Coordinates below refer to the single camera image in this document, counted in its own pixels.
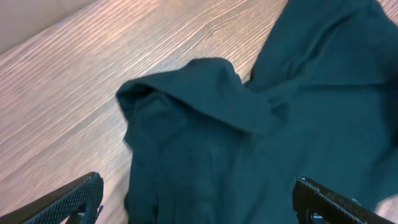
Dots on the black t-shirt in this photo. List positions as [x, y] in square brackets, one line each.
[321, 103]

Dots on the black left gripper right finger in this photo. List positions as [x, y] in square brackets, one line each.
[316, 204]

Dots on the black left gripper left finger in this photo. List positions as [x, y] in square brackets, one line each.
[76, 202]

